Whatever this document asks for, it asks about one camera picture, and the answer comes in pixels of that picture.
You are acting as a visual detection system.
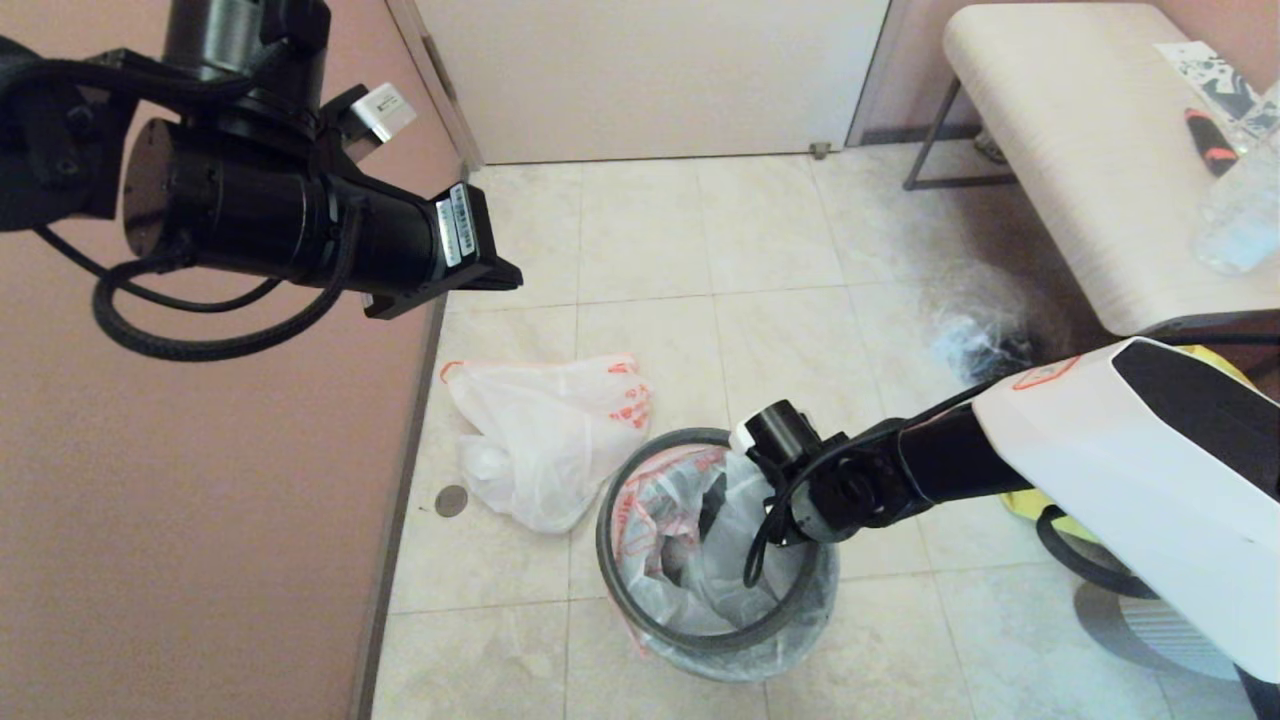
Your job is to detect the orange print plastic bag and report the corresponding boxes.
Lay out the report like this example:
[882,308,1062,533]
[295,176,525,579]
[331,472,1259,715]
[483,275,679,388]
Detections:
[600,440,841,684]

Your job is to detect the white plastic bag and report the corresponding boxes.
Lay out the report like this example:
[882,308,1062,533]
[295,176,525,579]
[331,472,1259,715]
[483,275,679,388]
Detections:
[440,353,656,534]

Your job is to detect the dark grey bin ring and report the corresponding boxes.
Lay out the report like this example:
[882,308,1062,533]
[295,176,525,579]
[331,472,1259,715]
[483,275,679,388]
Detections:
[597,428,826,656]

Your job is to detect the clear bag with dark items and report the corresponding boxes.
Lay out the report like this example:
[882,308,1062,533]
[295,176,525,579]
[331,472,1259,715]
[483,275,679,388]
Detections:
[925,262,1046,386]

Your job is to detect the yellow fabric tote bag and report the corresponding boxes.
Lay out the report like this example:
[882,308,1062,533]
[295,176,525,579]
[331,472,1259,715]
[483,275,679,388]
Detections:
[1000,345,1261,546]

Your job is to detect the long dark grey baseboard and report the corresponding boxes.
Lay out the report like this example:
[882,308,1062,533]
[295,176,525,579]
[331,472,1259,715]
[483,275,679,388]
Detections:
[350,163,471,720]

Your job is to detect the white door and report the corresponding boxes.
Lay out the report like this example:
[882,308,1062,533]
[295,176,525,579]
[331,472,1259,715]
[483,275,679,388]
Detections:
[415,0,891,166]

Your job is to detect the short dark grey baseboard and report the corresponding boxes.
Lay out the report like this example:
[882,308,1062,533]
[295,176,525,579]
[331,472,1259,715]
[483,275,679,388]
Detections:
[858,122,981,149]

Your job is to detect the beige wood grain table top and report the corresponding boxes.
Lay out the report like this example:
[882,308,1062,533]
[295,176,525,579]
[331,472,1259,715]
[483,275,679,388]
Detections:
[942,3,1280,338]

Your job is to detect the white ribbed cylinder object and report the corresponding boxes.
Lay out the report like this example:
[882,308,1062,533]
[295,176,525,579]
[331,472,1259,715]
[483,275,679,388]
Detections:
[1075,575,1246,683]

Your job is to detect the clear plastic bottle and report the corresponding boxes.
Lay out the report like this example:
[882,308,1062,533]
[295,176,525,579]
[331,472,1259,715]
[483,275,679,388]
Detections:
[1192,80,1280,276]

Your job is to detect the black and orange tool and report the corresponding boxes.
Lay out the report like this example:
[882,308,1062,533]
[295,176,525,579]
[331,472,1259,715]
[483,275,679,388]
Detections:
[1182,106,1239,178]

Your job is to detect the black and white printed leaflet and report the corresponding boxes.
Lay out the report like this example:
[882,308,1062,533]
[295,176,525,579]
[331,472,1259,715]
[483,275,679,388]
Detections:
[1152,40,1263,123]

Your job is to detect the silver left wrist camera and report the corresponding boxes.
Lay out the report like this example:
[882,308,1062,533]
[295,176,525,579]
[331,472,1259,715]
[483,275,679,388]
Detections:
[350,83,419,143]

